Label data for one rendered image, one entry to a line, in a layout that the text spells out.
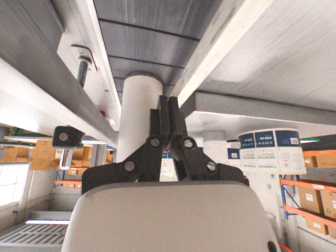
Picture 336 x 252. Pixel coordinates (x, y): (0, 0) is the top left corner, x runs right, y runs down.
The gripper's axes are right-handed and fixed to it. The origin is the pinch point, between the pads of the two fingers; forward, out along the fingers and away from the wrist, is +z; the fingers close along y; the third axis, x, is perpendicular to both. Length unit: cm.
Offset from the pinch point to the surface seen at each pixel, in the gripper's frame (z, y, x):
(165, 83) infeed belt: 8.2, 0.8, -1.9
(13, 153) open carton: 137, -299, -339
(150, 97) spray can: 4.7, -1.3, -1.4
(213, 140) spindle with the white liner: 14.7, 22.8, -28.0
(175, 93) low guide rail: 4.9, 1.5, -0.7
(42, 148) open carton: 75, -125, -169
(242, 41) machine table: 11.3, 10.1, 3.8
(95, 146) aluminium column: 17.1, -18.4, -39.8
